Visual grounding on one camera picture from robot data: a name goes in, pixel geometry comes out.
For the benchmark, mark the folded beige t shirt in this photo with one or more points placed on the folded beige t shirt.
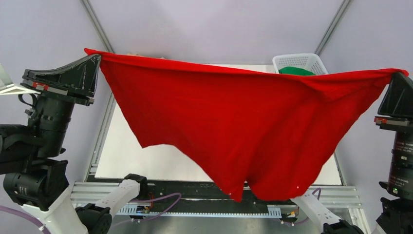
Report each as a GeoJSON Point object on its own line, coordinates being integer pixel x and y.
{"type": "Point", "coordinates": [137, 55]}

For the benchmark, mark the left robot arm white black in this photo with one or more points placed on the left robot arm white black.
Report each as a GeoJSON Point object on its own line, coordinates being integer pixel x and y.
{"type": "Point", "coordinates": [33, 178]}

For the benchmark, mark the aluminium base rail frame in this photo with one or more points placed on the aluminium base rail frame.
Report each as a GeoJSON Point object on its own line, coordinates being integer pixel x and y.
{"type": "Point", "coordinates": [332, 197]}

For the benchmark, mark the green t shirt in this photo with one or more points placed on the green t shirt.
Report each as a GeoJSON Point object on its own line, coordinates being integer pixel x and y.
{"type": "Point", "coordinates": [290, 70]}

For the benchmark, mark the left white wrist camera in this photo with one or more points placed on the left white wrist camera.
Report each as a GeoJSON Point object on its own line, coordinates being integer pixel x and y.
{"type": "Point", "coordinates": [7, 87]}

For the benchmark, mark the black mounting plate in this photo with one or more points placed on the black mounting plate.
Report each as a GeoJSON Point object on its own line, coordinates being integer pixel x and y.
{"type": "Point", "coordinates": [207, 197]}

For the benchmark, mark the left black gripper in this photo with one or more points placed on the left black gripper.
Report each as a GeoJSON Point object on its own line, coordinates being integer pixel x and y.
{"type": "Point", "coordinates": [81, 75]}

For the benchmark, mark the right corner metal post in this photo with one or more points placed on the right corner metal post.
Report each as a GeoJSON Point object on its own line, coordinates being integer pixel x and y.
{"type": "Point", "coordinates": [339, 15]}

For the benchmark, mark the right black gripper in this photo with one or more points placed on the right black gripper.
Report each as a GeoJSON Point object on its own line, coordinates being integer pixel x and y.
{"type": "Point", "coordinates": [398, 101]}

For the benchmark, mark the corner metal post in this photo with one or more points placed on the corner metal post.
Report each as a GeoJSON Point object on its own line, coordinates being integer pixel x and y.
{"type": "Point", "coordinates": [88, 8]}
{"type": "Point", "coordinates": [339, 15]}

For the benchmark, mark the red t shirt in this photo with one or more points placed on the red t shirt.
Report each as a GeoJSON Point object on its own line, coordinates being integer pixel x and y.
{"type": "Point", "coordinates": [272, 131]}

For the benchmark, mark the left corner metal post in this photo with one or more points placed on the left corner metal post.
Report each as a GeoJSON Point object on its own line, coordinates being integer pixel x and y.
{"type": "Point", "coordinates": [88, 8]}

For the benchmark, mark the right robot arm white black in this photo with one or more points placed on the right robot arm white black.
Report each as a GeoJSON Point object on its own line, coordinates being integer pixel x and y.
{"type": "Point", "coordinates": [397, 214]}

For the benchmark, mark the white plastic basket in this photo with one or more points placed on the white plastic basket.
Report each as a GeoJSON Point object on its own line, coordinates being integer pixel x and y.
{"type": "Point", "coordinates": [307, 61]}

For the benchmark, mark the white slotted cable duct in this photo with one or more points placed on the white slotted cable duct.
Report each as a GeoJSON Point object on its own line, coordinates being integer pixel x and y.
{"type": "Point", "coordinates": [272, 212]}

